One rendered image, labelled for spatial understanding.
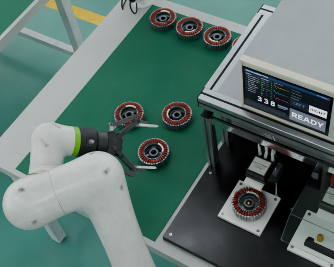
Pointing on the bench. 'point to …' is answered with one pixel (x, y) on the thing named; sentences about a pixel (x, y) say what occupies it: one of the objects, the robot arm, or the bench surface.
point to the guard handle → (324, 250)
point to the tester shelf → (296, 136)
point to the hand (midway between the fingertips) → (152, 147)
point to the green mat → (151, 112)
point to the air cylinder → (276, 174)
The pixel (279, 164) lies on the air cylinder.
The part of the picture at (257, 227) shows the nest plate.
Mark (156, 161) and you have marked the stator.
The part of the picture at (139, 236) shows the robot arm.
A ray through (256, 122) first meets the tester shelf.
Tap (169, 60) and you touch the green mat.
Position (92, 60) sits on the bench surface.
